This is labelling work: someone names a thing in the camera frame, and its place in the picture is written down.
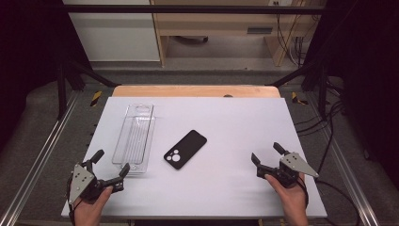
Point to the clear plastic tray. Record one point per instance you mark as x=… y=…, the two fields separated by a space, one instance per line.
x=135 y=141

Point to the black frame brace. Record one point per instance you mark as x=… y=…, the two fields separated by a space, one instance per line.
x=295 y=75
x=91 y=73

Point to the aluminium floor rail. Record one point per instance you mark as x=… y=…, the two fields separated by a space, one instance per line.
x=40 y=160
x=348 y=169

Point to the wooden table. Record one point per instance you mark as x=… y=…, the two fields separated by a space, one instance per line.
x=188 y=91

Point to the white cabinet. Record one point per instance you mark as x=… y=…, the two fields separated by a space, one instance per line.
x=116 y=34

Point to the white board sheet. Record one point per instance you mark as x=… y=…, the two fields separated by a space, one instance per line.
x=219 y=125

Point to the person's left hand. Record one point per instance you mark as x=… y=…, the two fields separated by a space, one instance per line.
x=91 y=210

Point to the black curtain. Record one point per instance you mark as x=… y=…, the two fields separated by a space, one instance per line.
x=367 y=78
x=28 y=56

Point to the black frame crossbar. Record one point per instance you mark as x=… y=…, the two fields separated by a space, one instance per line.
x=188 y=9

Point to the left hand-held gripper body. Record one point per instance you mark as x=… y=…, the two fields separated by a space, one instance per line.
x=81 y=182

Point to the office chair base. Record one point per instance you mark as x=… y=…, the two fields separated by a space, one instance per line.
x=192 y=39

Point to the yellow black striped tape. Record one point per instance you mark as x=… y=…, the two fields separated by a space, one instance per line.
x=96 y=98
x=297 y=99

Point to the light wooden desk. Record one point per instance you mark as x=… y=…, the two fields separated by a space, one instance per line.
x=219 y=23

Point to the white power strip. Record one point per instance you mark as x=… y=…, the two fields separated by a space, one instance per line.
x=280 y=2

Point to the person's right hand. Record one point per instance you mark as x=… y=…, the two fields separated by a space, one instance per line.
x=293 y=197

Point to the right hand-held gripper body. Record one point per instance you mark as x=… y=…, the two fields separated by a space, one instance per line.
x=296 y=166

